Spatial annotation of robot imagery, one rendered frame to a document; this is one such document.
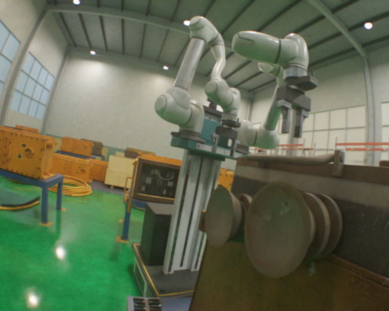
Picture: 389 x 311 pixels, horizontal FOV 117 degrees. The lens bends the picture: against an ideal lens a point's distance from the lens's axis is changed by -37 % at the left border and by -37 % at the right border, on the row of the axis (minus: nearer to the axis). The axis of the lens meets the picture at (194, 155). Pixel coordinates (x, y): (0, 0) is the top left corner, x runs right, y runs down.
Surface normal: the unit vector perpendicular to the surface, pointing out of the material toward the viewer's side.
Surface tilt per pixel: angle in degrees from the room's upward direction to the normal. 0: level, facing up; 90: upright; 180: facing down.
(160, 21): 90
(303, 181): 90
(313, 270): 90
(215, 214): 83
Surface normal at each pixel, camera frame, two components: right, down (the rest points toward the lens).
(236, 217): 0.78, -0.15
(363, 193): -0.94, -0.18
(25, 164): 0.32, 0.04
